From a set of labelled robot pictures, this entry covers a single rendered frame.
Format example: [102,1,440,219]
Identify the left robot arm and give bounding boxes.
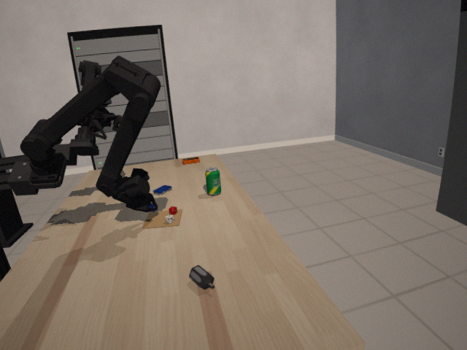
[71,60,112,148]

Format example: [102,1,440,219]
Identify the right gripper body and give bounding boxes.
[126,193,153,212]

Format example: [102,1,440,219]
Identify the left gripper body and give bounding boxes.
[87,113,119,133]

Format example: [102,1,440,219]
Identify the orange digital multimeter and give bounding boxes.
[182,157,200,165]

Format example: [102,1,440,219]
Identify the green and yellow striped soda can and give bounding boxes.
[205,167,221,195]

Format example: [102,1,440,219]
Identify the tan mat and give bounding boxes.
[142,209,182,229]

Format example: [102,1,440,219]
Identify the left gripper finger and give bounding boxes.
[88,120,107,140]
[112,116,122,132]

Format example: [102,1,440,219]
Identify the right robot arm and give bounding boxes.
[20,56,161,203]

